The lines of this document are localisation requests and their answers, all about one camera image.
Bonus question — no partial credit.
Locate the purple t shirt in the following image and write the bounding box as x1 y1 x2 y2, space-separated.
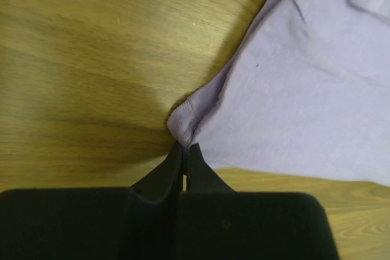
167 0 389 186

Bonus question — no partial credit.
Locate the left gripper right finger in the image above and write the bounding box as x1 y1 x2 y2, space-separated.
178 144 339 259

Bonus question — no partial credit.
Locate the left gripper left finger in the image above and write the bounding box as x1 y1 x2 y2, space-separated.
1 144 183 259

